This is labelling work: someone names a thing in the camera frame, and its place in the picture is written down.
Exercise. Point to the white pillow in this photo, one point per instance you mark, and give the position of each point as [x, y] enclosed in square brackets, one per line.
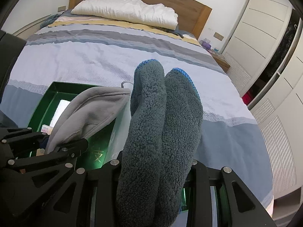
[133, 11]

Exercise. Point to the white cloth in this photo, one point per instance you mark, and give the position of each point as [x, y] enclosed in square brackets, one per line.
[58, 112]

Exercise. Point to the white wardrobe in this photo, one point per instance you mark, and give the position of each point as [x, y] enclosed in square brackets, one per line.
[265, 58]

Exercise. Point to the tissue pack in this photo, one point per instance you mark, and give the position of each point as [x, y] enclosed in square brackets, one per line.
[46, 129]

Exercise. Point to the right wooden nightstand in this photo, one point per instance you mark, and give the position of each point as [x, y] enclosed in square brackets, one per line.
[221, 62]

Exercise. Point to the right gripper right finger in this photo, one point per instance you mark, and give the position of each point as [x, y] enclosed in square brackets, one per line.
[236, 205]

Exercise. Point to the teal blanket on nightstand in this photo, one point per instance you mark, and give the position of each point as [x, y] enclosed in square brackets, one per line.
[49, 20]

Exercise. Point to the clear blue plastic roll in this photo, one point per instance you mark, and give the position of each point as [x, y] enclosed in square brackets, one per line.
[119, 135]

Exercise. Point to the grey fleece cloth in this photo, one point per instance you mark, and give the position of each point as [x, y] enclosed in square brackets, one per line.
[88, 113]

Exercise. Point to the purple tissue box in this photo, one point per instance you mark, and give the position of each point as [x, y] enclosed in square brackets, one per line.
[205, 43]

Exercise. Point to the dark teal fluffy towel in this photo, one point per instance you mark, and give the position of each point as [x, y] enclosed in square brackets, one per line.
[164, 133]

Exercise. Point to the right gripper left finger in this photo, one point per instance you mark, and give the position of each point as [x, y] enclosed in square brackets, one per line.
[87, 199]

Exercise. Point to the green tray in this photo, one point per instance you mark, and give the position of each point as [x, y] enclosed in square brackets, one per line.
[69, 91]

